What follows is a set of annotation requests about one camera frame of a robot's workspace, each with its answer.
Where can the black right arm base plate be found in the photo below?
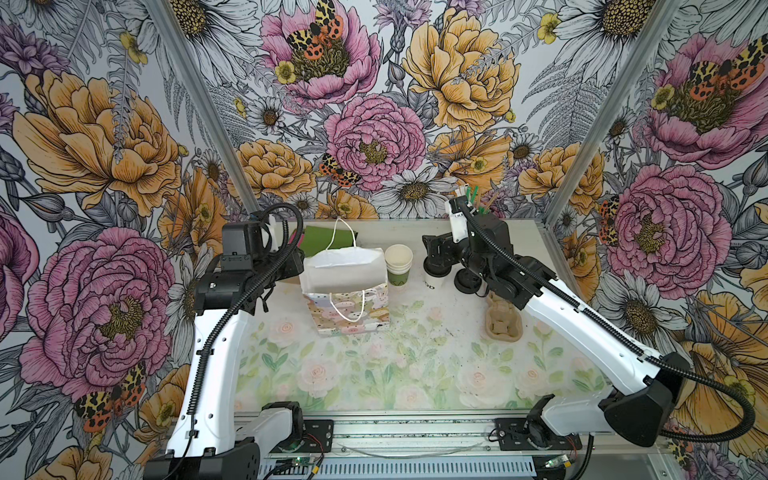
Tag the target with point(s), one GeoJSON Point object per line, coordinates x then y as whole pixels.
{"type": "Point", "coordinates": [520, 434]}

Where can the cartoon animal paper gift bag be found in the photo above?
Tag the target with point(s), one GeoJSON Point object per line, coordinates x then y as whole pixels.
{"type": "Point", "coordinates": [346, 289]}

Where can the aluminium right corner post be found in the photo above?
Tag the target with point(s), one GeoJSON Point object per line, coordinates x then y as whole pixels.
{"type": "Point", "coordinates": [660, 18]}

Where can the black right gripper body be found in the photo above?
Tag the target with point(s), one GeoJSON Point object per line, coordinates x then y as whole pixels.
{"type": "Point", "coordinates": [452, 253]}

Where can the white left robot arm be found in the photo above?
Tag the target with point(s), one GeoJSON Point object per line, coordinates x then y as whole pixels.
{"type": "Point", "coordinates": [226, 300]}

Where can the aluminium corner post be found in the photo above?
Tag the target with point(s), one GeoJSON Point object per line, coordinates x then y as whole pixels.
{"type": "Point", "coordinates": [660, 18]}
{"type": "Point", "coordinates": [170, 32]}

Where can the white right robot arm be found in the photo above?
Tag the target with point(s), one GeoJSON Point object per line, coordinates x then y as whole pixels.
{"type": "Point", "coordinates": [640, 396]}

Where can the white paper coffee cup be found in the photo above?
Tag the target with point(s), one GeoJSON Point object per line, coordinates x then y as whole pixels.
{"type": "Point", "coordinates": [434, 283]}

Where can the black plastic cup lid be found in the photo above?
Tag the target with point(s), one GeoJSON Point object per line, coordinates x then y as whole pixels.
{"type": "Point", "coordinates": [436, 269]}

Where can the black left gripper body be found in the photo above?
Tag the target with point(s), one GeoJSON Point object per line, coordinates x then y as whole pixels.
{"type": "Point", "coordinates": [285, 264]}

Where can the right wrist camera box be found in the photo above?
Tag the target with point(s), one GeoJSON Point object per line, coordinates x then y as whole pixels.
{"type": "Point", "coordinates": [459, 228]}

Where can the stack of black lids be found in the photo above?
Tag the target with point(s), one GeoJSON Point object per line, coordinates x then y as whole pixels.
{"type": "Point", "coordinates": [467, 282]}

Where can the white ventilated cable duct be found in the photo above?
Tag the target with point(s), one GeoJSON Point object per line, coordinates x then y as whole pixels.
{"type": "Point", "coordinates": [478, 467]}

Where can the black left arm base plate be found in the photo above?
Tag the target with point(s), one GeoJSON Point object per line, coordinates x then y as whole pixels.
{"type": "Point", "coordinates": [317, 437]}

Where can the aluminium front frame rail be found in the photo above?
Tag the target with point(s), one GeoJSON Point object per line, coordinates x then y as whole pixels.
{"type": "Point", "coordinates": [386, 435]}

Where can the stack of paper cups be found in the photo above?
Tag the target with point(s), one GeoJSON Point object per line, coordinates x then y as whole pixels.
{"type": "Point", "coordinates": [399, 260]}

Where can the aluminium left corner post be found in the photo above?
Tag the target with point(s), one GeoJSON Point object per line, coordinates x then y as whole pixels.
{"type": "Point", "coordinates": [170, 32]}

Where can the brown pulp cup carrier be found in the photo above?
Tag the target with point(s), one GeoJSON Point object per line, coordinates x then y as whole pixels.
{"type": "Point", "coordinates": [503, 321]}

